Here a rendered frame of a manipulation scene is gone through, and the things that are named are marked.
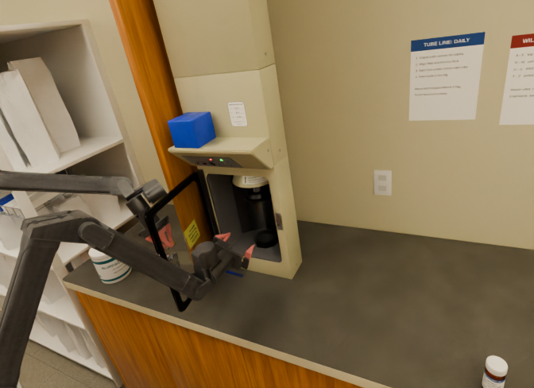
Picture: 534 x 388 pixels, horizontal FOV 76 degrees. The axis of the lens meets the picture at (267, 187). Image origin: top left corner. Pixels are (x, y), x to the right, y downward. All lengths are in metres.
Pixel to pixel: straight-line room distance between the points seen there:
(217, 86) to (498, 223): 1.14
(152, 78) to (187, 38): 0.18
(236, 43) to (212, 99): 0.20
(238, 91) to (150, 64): 0.31
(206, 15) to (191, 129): 0.32
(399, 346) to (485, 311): 0.30
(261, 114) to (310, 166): 0.57
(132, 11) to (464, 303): 1.36
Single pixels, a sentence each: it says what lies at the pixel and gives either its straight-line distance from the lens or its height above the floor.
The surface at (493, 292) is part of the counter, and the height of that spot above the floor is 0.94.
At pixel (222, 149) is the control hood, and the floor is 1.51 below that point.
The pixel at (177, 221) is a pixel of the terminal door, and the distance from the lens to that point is 1.17.
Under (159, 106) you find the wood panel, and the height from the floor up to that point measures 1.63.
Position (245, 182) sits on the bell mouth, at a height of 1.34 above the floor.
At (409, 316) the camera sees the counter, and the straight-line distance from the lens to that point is 1.22.
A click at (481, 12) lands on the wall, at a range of 1.32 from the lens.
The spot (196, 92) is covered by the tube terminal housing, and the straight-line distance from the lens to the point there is 1.15.
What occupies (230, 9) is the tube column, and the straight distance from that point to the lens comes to 1.04.
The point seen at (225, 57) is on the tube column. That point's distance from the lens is 1.06.
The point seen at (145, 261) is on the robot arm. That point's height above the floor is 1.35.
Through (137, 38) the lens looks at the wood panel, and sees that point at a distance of 1.19.
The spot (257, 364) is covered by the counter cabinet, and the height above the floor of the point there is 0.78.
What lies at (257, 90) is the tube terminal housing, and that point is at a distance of 1.03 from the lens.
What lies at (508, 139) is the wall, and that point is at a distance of 1.41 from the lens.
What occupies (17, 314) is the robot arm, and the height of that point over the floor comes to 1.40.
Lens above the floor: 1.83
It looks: 26 degrees down
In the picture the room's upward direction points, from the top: 10 degrees counter-clockwise
